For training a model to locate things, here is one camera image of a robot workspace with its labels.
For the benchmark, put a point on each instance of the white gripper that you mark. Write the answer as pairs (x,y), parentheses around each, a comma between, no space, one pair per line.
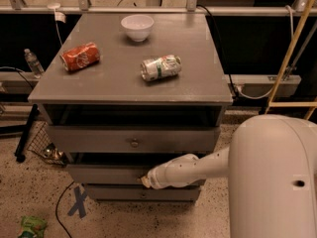
(156,178)

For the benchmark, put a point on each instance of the grey drawer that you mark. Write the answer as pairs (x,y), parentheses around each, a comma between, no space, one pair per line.
(115,168)
(75,139)
(113,192)

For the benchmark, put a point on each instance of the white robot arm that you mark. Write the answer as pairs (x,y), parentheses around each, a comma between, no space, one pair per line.
(270,165)

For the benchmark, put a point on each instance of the grey bottom drawer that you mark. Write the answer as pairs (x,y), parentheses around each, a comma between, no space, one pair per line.
(113,192)

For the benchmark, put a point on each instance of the grey top drawer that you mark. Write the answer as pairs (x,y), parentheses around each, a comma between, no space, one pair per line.
(75,139)

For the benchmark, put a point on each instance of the grey drawer cabinet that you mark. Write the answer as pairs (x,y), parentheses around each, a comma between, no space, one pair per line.
(112,94)

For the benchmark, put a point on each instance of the blue tape cross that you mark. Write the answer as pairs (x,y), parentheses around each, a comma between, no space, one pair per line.
(78,206)

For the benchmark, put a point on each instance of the crushed silver green can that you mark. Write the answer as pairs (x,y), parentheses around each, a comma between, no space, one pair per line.
(159,68)

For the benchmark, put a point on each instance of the green snack bag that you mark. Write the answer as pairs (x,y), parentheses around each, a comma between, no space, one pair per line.
(32,227)

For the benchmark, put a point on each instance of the black tripod leg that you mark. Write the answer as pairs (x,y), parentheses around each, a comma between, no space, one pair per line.
(24,129)

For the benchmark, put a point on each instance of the crushed orange soda can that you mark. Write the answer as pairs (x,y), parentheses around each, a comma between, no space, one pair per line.
(80,57)

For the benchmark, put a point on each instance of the white ceramic bowl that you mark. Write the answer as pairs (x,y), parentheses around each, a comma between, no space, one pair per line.
(137,27)

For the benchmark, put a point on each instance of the clear plastic water bottle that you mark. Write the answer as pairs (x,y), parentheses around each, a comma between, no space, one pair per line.
(33,63)

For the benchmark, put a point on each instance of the metal railing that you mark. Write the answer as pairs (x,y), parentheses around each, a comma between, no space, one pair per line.
(158,4)

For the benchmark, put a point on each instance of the white desk lamp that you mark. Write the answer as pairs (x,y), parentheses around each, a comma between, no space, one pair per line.
(58,16)

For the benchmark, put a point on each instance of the wire mesh basket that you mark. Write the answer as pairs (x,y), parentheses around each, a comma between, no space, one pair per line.
(44,148)

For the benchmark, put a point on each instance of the wooden yellow frame stand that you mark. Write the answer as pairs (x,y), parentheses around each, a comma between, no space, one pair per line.
(304,7)

